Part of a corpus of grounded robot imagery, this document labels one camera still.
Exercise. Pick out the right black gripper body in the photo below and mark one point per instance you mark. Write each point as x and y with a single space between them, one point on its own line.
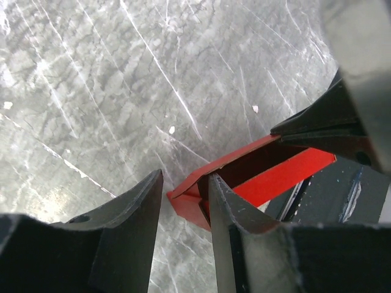
359 37

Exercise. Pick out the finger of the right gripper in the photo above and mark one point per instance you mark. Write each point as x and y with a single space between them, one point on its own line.
333 109
352 144

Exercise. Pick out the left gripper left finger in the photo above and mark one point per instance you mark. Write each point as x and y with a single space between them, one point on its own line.
108 249

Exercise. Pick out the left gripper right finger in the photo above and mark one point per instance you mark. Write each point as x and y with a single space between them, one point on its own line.
253 252

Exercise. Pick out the red paper box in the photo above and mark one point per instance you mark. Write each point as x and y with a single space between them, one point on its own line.
258 172

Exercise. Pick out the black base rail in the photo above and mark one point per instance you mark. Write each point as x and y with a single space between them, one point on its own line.
343 192

